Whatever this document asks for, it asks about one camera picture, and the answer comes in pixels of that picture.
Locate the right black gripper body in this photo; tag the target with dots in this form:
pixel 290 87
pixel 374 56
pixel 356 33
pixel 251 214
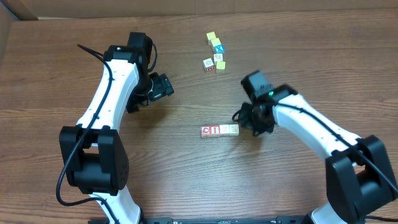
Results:
pixel 249 119

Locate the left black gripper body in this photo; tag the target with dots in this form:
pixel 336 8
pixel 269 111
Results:
pixel 137 104

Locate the white picture block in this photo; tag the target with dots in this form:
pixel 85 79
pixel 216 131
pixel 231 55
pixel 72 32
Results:
pixel 217 58
pixel 233 129

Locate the white ladybug wooden block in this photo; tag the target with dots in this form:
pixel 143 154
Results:
pixel 224 130

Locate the red I wooden block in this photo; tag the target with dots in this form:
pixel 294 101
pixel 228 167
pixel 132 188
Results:
pixel 215 131

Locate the white block blue D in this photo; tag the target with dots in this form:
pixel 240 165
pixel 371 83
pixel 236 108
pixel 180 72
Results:
pixel 205 131

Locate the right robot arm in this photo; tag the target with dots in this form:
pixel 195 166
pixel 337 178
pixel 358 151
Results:
pixel 359 175

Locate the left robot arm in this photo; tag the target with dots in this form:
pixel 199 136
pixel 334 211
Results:
pixel 96 165

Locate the white block red side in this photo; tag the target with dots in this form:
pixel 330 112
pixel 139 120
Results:
pixel 208 65

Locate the yellow block middle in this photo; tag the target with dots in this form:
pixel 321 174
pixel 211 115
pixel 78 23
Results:
pixel 220 66

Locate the blue X wooden block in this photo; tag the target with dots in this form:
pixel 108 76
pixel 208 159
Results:
pixel 219 49

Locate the yellow wooden block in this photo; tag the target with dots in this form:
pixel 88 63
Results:
pixel 210 36
pixel 215 42

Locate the yellow top wooden block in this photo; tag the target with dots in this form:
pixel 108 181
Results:
pixel 210 36

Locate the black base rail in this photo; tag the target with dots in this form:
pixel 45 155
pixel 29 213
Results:
pixel 277 220

